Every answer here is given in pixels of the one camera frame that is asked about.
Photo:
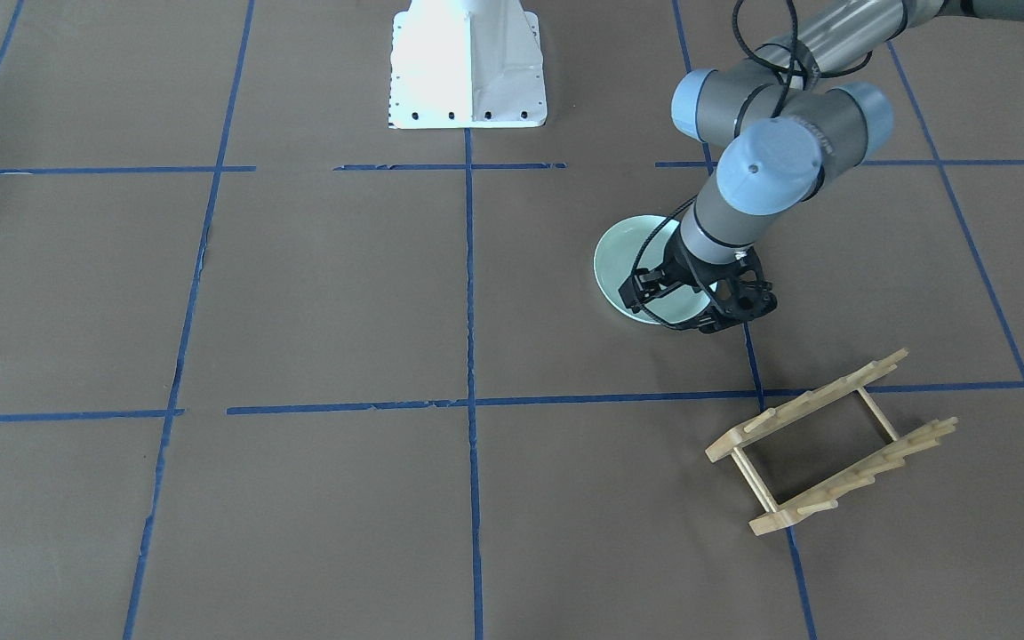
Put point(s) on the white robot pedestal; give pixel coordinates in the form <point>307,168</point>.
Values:
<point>459,64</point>

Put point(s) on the light green plate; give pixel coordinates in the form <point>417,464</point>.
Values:
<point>614,258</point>

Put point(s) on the wooden plate rack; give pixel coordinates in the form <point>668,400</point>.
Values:
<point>802,457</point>

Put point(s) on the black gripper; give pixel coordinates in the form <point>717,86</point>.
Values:
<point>680,268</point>

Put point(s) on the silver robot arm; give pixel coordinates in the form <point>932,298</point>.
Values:
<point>782,142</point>

